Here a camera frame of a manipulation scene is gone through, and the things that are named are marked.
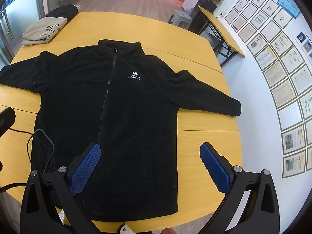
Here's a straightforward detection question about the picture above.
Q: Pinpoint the black fleece zip jacket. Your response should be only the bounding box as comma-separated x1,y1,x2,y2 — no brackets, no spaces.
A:
1,40,241,222

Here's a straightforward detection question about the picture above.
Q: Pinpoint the folded beige and black garment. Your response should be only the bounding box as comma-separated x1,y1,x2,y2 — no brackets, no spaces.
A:
22,4,81,45

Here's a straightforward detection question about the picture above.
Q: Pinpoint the yellow side table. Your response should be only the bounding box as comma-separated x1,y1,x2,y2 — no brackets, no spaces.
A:
199,7,245,68

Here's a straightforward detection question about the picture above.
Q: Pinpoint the grey plastic stool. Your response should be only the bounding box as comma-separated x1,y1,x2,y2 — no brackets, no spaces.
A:
168,10,192,30

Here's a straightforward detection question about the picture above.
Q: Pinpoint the black plant stand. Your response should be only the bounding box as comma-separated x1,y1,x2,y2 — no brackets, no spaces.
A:
188,0,217,35

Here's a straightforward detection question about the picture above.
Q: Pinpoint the black cable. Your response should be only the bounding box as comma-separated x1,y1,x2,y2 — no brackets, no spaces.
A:
0,127,56,193

